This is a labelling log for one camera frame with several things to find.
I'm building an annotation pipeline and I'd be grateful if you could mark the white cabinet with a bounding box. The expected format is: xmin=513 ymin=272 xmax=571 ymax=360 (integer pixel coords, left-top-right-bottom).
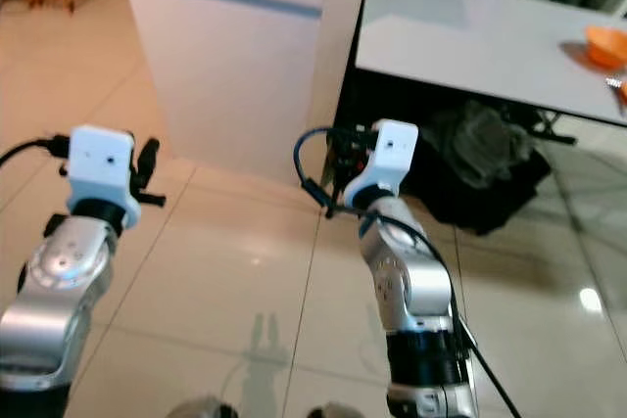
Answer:
xmin=106 ymin=0 xmax=375 ymax=187

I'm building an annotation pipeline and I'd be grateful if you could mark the black bag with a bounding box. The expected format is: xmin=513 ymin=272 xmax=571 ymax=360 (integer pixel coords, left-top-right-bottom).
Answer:
xmin=408 ymin=99 xmax=554 ymax=237

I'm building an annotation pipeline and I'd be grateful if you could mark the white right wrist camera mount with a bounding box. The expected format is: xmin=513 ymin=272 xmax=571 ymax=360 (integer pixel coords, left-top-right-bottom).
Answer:
xmin=343 ymin=118 xmax=420 ymax=209

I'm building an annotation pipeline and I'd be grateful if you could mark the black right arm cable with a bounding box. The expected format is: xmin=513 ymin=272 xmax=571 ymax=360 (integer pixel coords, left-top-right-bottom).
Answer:
xmin=292 ymin=124 xmax=525 ymax=418

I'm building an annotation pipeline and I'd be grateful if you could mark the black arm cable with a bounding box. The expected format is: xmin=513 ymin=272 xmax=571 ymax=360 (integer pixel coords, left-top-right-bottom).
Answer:
xmin=292 ymin=124 xmax=525 ymax=418
xmin=0 ymin=136 xmax=73 ymax=170

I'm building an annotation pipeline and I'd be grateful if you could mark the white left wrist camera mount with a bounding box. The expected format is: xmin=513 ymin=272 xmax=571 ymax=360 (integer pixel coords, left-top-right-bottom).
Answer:
xmin=65 ymin=124 xmax=142 ymax=235

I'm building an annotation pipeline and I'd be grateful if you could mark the grey table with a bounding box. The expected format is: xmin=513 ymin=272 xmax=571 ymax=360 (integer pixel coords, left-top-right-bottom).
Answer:
xmin=355 ymin=0 xmax=627 ymax=127

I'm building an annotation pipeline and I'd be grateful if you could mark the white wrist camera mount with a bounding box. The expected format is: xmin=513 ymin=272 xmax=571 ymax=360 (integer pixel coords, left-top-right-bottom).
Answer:
xmin=65 ymin=124 xmax=142 ymax=235
xmin=343 ymin=118 xmax=420 ymax=209

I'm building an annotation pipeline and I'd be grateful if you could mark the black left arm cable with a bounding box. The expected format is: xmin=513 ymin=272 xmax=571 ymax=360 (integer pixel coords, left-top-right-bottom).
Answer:
xmin=0 ymin=136 xmax=73 ymax=170

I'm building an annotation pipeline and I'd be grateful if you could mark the orange bowl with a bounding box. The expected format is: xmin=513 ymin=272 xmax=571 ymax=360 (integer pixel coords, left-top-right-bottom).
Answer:
xmin=584 ymin=23 xmax=627 ymax=70

